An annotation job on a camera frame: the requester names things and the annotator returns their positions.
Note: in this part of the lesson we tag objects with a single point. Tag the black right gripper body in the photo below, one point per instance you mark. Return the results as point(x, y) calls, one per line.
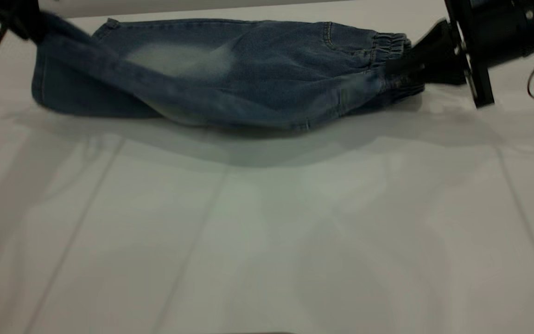
point(503, 32)

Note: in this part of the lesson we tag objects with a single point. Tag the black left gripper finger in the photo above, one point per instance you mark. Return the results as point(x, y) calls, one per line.
point(12, 16)

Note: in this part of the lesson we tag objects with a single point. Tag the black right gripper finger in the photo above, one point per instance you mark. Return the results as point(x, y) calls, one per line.
point(429, 51)
point(448, 79)

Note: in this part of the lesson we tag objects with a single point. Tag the blue denim jeans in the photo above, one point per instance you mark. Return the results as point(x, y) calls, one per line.
point(248, 79)

